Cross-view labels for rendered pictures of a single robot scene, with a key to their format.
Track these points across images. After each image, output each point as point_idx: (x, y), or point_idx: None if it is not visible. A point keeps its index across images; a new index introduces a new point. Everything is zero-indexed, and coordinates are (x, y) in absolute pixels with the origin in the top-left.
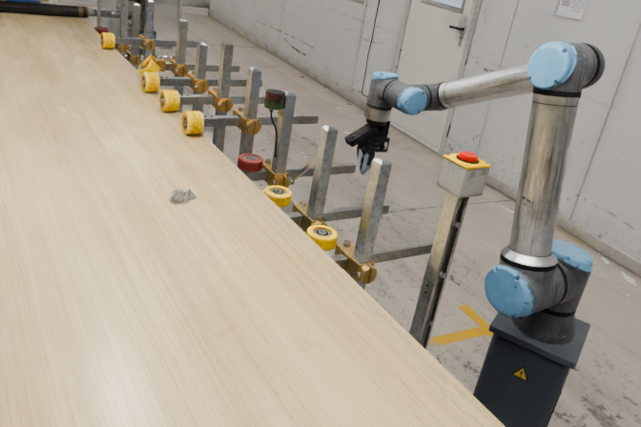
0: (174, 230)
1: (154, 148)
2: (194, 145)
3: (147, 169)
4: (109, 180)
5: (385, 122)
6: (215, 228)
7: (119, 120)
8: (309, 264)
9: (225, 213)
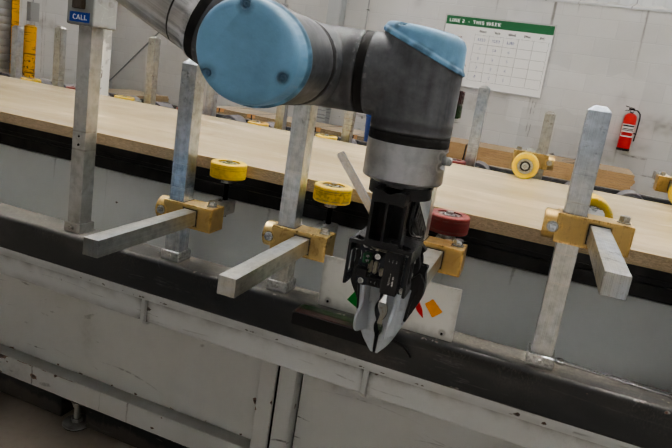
0: (329, 160)
1: (526, 208)
2: (528, 220)
3: (461, 190)
4: (445, 179)
5: (372, 183)
6: (310, 162)
7: (652, 231)
8: (208, 151)
9: (328, 170)
